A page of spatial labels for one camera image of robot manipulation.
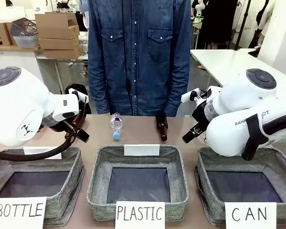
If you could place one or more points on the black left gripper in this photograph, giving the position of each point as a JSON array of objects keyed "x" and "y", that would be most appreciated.
[{"x": 83, "y": 105}]

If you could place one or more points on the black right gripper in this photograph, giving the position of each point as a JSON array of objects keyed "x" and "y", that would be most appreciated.
[{"x": 200, "y": 114}]

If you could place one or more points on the plastic bottle with pink label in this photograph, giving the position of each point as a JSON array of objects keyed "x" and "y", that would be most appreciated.
[{"x": 116, "y": 125}]

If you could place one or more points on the person's left forearm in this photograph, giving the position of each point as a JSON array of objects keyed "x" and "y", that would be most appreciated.
[{"x": 178, "y": 93}]

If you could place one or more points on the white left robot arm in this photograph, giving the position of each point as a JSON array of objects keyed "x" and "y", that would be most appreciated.
[{"x": 14, "y": 107}]

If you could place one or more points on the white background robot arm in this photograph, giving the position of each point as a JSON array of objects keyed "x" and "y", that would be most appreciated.
[{"x": 200, "y": 8}]

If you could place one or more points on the person's right forearm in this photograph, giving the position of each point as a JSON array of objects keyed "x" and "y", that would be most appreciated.
[{"x": 99, "y": 93}]

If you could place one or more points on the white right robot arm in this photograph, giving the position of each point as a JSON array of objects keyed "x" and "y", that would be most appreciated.
[{"x": 228, "y": 133}]

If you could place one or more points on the grey fabric basket labelled bottle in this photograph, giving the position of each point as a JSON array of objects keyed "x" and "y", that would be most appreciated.
[{"x": 74, "y": 181}]

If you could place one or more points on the grey fabric basket labelled can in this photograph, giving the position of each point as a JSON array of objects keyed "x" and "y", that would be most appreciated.
[{"x": 202, "y": 181}]

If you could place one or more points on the grey fabric basket labelled plastic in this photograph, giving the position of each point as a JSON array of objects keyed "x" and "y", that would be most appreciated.
[{"x": 97, "y": 181}]

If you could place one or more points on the white paper sign CAN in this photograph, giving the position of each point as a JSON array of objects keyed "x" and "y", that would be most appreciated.
[{"x": 250, "y": 214}]

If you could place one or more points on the dark mesh basket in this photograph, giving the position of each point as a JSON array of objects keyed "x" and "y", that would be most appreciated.
[{"x": 23, "y": 27}]

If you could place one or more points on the black backpack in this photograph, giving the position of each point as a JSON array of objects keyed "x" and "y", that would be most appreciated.
[{"x": 72, "y": 88}]

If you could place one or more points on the blank white card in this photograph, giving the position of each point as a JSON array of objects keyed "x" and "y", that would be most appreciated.
[
  {"x": 33, "y": 150},
  {"x": 141, "y": 150}
]

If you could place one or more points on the large white table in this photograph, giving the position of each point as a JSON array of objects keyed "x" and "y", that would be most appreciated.
[{"x": 217, "y": 64}]

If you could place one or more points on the flat closed cardboard box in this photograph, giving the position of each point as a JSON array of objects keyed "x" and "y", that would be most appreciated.
[
  {"x": 59, "y": 33},
  {"x": 62, "y": 53},
  {"x": 59, "y": 43}
]

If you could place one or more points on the white paper sign PLASTIC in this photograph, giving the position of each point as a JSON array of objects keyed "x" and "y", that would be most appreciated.
[{"x": 139, "y": 214}]

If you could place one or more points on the person in denim shirt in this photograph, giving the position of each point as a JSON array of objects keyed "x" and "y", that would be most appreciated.
[{"x": 138, "y": 59}]

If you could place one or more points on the white paper sign BOTTLE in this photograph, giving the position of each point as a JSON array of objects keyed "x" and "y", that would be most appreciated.
[{"x": 19, "y": 212}]

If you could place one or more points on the clear plastic tub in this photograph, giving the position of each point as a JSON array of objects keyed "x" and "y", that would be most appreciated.
[{"x": 26, "y": 41}]

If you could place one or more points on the wooden shelf board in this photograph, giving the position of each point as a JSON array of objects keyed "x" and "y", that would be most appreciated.
[{"x": 14, "y": 47}]

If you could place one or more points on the open cardboard box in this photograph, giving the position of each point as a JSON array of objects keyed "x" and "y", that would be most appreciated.
[{"x": 54, "y": 20}]

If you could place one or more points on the person in black clothes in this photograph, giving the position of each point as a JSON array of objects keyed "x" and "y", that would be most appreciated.
[{"x": 219, "y": 21}]

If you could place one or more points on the black tripod pole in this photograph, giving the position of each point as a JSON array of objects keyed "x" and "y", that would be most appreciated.
[{"x": 243, "y": 23}]

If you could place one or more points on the small upright cardboard box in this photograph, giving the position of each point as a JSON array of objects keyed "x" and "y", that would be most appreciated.
[{"x": 3, "y": 33}]

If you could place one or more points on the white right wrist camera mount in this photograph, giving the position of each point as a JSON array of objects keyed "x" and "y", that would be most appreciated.
[{"x": 187, "y": 97}]

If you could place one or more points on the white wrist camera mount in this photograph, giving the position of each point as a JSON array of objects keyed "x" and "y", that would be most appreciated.
[
  {"x": 73, "y": 91},
  {"x": 187, "y": 97}
]

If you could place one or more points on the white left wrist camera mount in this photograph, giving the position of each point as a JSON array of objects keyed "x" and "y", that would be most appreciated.
[{"x": 73, "y": 91}]

